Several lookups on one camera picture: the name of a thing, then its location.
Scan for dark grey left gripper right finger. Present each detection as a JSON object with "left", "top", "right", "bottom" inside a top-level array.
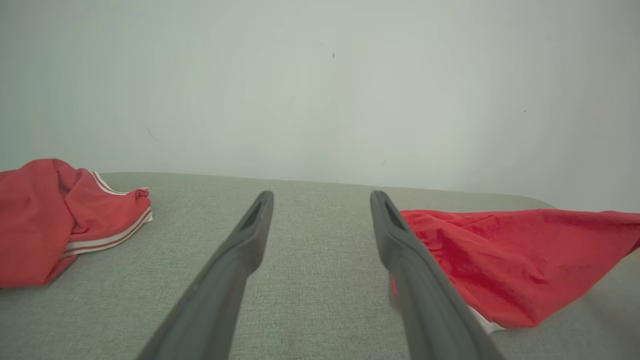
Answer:
[{"left": 370, "top": 190, "right": 506, "bottom": 360}]

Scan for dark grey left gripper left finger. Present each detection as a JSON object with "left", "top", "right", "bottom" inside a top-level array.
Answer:
[{"left": 137, "top": 190, "right": 275, "bottom": 360}]

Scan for red shorts with white stripe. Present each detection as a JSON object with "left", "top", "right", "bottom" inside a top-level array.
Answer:
[{"left": 390, "top": 208, "right": 640, "bottom": 335}]

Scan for red Bulls basketball jersey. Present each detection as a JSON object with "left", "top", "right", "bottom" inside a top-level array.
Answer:
[{"left": 0, "top": 158, "right": 154, "bottom": 289}]

